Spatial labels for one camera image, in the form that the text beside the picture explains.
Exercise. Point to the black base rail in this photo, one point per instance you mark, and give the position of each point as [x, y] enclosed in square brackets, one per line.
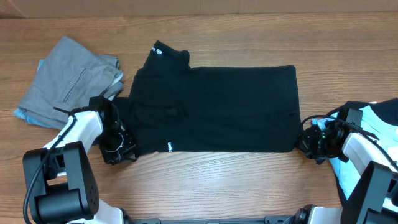
[265, 220]

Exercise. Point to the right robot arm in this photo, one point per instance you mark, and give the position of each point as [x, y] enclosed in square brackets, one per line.
[361, 144]

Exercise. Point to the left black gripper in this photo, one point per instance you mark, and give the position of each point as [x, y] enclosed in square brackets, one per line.
[127, 150]

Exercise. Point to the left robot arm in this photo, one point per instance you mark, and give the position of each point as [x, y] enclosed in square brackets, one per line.
[61, 186]

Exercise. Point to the light blue shirt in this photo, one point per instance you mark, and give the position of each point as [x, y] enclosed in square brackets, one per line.
[368, 141]

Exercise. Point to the folded grey trousers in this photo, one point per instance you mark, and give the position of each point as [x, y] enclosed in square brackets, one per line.
[78, 75]

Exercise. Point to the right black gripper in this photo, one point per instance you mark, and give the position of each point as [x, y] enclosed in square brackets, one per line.
[305, 145]

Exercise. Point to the black polo shirt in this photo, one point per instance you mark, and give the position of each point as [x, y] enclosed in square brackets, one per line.
[174, 107]

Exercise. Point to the light blue folded garment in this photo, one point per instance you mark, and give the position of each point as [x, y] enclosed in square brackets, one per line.
[35, 107]

